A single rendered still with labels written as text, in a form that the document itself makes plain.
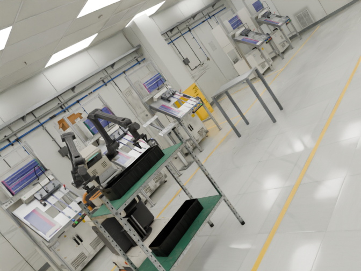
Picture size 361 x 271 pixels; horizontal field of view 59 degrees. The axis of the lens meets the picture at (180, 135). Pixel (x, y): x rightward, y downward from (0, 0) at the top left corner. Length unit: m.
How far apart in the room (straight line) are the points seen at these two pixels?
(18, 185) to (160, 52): 4.77
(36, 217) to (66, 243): 0.54
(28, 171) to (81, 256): 1.37
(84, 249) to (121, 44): 5.10
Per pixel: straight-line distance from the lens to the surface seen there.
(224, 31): 8.80
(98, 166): 3.11
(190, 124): 6.23
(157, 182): 5.48
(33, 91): 6.89
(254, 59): 8.66
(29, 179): 4.84
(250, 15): 10.07
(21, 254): 6.32
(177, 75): 8.09
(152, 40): 8.12
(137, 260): 3.22
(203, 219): 2.77
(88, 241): 4.87
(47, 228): 4.47
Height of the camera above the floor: 1.50
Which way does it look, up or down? 10 degrees down
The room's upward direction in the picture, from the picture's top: 36 degrees counter-clockwise
